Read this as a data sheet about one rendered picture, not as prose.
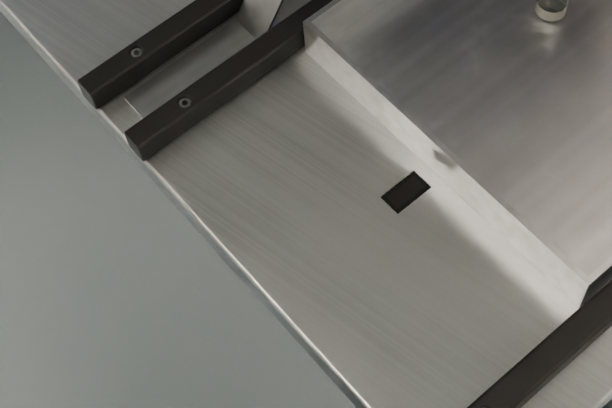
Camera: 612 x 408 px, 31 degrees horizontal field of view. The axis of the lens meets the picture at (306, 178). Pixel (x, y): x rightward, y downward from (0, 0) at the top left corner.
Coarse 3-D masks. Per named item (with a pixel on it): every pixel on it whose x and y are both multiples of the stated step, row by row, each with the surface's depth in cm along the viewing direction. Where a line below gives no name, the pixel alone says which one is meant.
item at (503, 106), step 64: (384, 0) 79; (448, 0) 78; (512, 0) 78; (576, 0) 78; (320, 64) 76; (384, 64) 76; (448, 64) 76; (512, 64) 75; (576, 64) 75; (448, 128) 73; (512, 128) 73; (576, 128) 73; (512, 192) 71; (576, 192) 70; (576, 256) 68
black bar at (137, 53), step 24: (216, 0) 77; (240, 0) 78; (168, 24) 77; (192, 24) 76; (216, 24) 78; (144, 48) 76; (168, 48) 76; (96, 72) 75; (120, 72) 75; (144, 72) 76; (96, 96) 74
